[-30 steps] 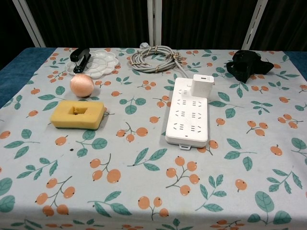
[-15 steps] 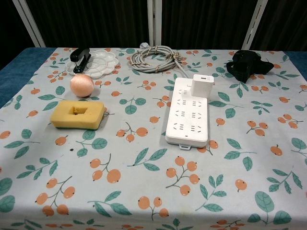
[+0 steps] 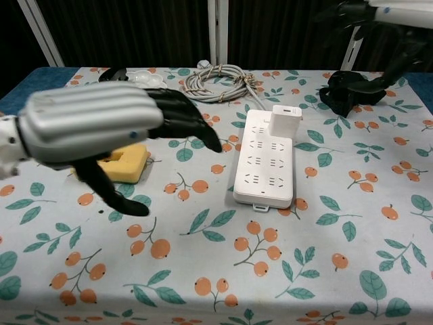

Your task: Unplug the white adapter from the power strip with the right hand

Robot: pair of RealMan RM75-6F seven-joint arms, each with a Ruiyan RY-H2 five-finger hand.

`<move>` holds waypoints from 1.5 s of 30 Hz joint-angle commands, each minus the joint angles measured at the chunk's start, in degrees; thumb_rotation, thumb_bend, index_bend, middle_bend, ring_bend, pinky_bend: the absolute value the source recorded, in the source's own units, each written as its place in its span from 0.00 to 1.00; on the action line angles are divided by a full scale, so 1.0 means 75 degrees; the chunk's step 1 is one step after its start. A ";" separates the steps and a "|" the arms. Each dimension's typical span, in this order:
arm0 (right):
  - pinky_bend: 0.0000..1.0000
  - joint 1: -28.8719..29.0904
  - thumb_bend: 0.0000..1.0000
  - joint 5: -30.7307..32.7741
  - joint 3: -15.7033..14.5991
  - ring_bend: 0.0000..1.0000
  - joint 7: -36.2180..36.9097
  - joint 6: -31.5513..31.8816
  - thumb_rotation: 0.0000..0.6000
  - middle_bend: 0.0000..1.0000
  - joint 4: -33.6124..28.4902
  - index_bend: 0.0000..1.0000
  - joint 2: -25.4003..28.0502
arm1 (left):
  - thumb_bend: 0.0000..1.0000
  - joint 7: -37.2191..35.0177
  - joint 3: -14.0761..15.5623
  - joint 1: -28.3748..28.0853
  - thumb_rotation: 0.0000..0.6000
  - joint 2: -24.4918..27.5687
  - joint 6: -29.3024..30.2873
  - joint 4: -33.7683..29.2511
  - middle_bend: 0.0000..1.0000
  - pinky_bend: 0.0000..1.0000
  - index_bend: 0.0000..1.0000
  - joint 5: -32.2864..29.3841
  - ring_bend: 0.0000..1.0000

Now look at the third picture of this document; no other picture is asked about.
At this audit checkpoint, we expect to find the white plug adapter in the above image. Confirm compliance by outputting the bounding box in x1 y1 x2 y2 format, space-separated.
267 104 302 137

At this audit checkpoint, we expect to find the white frame post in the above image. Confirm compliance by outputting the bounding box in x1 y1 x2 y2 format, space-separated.
20 0 65 68
340 26 365 71
206 0 229 68

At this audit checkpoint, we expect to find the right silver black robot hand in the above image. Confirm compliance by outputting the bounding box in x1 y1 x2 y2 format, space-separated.
314 0 427 92

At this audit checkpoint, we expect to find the white power strip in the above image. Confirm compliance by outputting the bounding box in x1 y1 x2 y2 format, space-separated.
232 108 294 213

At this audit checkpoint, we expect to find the white flower-shaped plate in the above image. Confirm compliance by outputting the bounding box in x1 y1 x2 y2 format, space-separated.
124 68 167 89

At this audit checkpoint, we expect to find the floral tablecloth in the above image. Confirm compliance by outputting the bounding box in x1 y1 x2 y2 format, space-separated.
0 66 433 325

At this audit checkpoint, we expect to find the black strap mount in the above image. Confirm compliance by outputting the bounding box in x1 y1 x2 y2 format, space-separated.
319 70 386 118

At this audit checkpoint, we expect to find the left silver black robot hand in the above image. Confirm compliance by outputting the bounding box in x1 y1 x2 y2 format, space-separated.
18 81 223 217

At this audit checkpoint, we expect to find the yellow sponge block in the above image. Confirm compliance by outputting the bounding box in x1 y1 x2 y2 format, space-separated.
70 142 148 186

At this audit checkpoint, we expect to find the white cable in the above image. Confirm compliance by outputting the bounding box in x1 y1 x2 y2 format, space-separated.
182 60 268 111

